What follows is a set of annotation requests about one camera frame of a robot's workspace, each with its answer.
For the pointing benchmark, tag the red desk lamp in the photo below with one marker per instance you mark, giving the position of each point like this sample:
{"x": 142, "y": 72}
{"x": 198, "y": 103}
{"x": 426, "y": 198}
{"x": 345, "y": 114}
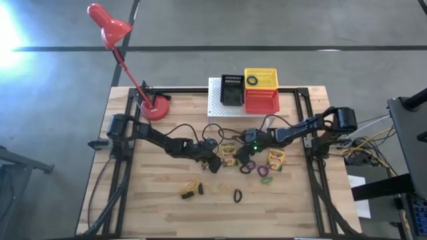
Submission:
{"x": 110, "y": 30}

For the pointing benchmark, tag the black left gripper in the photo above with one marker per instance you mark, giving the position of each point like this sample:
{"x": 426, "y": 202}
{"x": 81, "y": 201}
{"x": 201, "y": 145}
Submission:
{"x": 197, "y": 151}

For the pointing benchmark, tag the red plastic basket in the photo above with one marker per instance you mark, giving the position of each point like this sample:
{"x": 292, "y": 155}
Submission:
{"x": 262, "y": 101}

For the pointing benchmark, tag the white perforated riser shelf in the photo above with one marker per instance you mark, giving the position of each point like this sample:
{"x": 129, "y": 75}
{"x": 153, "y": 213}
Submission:
{"x": 215, "y": 110}

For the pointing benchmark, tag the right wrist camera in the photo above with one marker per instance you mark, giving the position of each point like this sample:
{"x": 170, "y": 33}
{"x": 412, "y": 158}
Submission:
{"x": 251, "y": 134}

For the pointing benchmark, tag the grey mounting plate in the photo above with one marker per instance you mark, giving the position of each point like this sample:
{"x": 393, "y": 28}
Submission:
{"x": 307, "y": 142}

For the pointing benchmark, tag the black flat bar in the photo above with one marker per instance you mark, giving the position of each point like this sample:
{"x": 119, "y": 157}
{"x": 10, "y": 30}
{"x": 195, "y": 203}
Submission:
{"x": 383, "y": 186}

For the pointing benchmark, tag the black equipment cart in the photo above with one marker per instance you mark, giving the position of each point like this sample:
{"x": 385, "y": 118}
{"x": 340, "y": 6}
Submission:
{"x": 410, "y": 140}

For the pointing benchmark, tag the blue keyed control device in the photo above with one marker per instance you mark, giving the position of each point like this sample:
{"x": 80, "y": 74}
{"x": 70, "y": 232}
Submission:
{"x": 418, "y": 213}

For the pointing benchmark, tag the yellow plastic basket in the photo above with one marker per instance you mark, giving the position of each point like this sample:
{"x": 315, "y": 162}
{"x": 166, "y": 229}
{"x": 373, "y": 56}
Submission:
{"x": 267, "y": 78}

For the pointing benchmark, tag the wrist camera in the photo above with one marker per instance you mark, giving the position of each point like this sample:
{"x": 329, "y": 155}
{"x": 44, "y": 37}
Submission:
{"x": 210, "y": 143}
{"x": 251, "y": 134}

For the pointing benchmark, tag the grey metal stand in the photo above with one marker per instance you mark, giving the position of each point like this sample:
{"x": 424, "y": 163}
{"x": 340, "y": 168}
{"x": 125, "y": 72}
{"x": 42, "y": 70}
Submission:
{"x": 20, "y": 160}

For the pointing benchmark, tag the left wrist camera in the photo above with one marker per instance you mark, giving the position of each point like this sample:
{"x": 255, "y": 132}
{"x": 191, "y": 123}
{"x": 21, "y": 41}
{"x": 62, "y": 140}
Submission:
{"x": 210, "y": 143}

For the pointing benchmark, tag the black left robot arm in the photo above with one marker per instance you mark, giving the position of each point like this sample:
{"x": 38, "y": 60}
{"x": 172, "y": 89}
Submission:
{"x": 156, "y": 137}

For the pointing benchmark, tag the white paper sheet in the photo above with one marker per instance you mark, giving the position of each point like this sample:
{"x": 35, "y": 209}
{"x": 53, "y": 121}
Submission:
{"x": 363, "y": 208}

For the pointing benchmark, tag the grey mounting bracket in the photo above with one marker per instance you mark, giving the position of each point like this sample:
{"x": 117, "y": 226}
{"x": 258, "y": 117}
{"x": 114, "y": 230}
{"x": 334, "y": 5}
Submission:
{"x": 98, "y": 144}

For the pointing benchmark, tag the black aluminium table frame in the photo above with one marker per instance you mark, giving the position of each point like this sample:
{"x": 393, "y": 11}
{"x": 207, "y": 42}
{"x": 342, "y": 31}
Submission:
{"x": 180, "y": 90}

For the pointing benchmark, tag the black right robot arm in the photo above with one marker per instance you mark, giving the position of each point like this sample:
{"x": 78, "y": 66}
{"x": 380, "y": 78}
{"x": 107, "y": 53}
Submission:
{"x": 310, "y": 128}

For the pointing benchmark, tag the yellow rubber band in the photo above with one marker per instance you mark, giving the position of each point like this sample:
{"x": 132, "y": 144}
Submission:
{"x": 185, "y": 189}
{"x": 193, "y": 183}

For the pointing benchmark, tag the black plastic basket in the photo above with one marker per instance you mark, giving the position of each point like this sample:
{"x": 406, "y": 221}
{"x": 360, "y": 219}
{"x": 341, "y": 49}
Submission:
{"x": 232, "y": 96}

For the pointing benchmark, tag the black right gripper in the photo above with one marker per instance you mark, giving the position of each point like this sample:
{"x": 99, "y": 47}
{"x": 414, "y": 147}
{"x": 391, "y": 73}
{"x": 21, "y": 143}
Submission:
{"x": 262, "y": 146}

